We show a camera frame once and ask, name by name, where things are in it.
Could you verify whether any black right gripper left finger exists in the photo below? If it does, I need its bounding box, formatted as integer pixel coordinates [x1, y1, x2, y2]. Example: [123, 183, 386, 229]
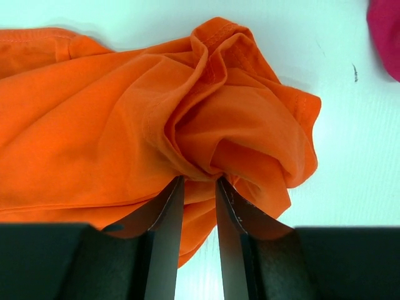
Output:
[59, 176, 184, 299]

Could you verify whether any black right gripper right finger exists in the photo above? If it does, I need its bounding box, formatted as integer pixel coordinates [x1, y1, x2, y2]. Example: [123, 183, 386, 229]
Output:
[216, 177, 316, 299]

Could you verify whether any orange t shirt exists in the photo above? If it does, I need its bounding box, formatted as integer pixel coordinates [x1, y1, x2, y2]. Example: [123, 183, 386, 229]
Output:
[1, 17, 321, 266]

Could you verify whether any magenta t shirt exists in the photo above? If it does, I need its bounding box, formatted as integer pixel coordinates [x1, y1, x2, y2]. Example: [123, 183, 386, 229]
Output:
[366, 0, 399, 82]

